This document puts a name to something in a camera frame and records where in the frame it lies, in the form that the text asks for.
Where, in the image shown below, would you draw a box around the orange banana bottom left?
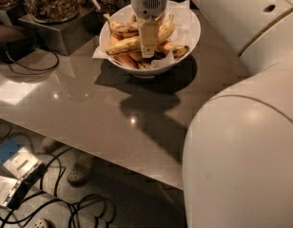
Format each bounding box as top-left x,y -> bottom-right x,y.
109,33 -> 137,68

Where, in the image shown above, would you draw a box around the upper spotted yellow banana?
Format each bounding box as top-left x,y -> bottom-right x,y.
104,14 -> 141,37

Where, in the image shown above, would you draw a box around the blue box on floor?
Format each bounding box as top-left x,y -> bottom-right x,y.
0,139 -> 22,164

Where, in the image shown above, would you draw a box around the small dark cup with tongs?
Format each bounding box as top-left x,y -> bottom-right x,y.
83,0 -> 119,25

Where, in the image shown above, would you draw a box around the dark brown round appliance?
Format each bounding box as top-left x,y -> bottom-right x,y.
0,22 -> 35,63

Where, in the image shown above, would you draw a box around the silver electronics box on floor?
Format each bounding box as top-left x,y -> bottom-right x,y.
0,147 -> 46,209

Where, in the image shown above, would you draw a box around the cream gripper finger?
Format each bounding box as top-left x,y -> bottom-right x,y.
137,17 -> 159,58

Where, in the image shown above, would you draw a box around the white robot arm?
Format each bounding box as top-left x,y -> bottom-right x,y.
183,0 -> 293,228

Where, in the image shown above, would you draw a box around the grey metal stand box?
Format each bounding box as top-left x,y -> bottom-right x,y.
19,8 -> 102,55

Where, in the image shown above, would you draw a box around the white paper bowl liner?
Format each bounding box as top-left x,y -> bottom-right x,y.
92,1 -> 201,76

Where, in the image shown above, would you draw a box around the large front yellow banana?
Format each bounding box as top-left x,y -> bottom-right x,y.
107,13 -> 175,55

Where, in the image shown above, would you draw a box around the black floor cables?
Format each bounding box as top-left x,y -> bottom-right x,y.
0,121 -> 118,228

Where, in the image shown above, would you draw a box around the small dark-tipped banana right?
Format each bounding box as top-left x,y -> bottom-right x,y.
172,46 -> 189,59

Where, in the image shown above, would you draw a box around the black appliance cable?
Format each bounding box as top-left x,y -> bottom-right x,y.
0,37 -> 61,73

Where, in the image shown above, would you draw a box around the beige clog shoe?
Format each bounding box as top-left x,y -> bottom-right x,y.
67,152 -> 93,186
41,137 -> 63,153

